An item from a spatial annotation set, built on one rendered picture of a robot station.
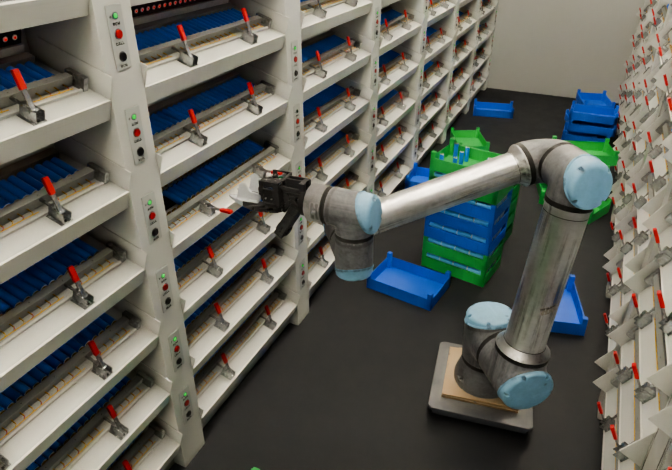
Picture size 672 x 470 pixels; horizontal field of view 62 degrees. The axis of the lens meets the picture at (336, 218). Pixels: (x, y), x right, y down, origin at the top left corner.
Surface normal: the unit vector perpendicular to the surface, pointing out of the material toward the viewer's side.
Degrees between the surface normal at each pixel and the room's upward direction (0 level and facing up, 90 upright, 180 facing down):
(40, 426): 18
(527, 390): 93
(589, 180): 80
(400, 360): 0
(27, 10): 109
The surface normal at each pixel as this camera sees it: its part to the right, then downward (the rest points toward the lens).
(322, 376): 0.00, -0.87
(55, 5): 0.86, 0.47
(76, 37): -0.42, 0.44
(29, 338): 0.29, -0.77
